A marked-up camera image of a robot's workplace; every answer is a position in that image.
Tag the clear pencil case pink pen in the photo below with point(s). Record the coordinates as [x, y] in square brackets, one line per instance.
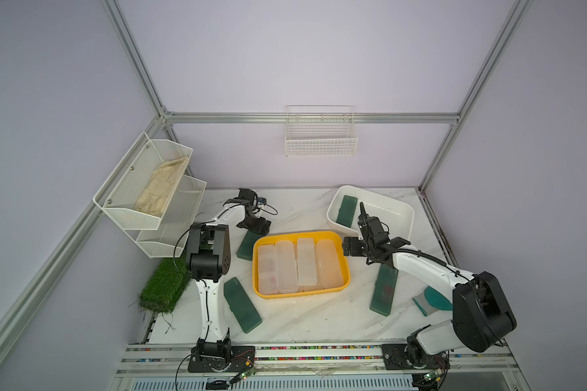
[267, 270]

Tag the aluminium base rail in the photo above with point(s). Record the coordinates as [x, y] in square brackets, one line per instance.
[358, 365]

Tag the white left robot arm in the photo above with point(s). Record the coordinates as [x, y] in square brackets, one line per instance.
[208, 258]

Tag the white plastic storage box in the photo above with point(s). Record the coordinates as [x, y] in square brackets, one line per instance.
[397, 215]

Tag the green artificial grass mat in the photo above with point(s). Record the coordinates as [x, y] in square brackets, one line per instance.
[165, 287]

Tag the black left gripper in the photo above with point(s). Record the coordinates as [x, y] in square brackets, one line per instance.
[258, 229]

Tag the white mesh two-tier shelf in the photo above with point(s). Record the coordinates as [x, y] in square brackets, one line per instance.
[156, 237]

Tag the green pencil case back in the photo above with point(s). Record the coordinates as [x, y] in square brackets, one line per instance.
[347, 211]

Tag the yellow plastic tray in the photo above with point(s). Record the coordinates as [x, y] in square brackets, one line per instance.
[303, 291]

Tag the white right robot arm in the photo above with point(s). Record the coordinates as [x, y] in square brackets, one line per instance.
[481, 313]

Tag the beige cloth in shelf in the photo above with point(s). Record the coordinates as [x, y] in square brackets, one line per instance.
[156, 196]

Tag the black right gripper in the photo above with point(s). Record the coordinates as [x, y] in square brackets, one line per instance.
[355, 242]

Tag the white wire wall basket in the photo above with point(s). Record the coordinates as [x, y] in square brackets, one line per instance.
[320, 131]

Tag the green pencil case back angled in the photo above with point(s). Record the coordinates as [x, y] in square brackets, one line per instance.
[246, 248]

